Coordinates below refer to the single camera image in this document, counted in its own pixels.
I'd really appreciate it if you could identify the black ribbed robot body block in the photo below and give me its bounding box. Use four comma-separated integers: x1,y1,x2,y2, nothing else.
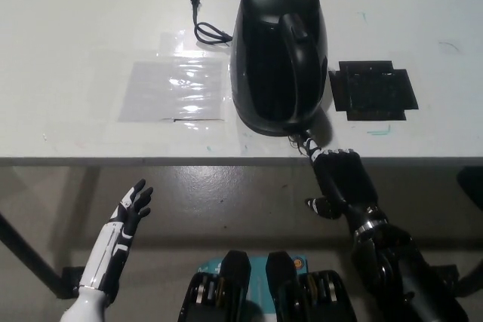
177,249,266,322
266,250,359,322

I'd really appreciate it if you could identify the black table foot plate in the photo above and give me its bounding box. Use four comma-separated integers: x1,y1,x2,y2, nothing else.
60,266,87,299

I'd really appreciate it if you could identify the black electric kettle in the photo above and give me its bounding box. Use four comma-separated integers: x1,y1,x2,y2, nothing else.
229,0,331,137

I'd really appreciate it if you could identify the black power cord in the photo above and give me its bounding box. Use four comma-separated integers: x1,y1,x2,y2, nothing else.
188,0,234,46

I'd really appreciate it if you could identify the clear plastic film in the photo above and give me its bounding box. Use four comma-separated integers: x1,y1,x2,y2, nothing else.
158,30,226,61

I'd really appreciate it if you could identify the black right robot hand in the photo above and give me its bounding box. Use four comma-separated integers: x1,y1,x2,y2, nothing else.
297,130,390,233

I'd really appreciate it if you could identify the black square tape patch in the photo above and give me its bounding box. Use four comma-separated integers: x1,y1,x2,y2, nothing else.
328,60,420,122

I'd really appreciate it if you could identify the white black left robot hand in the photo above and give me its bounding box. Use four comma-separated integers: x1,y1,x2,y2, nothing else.
77,178,155,296

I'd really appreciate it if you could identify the black table leg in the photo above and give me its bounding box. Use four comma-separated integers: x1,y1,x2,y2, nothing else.
0,209,63,299

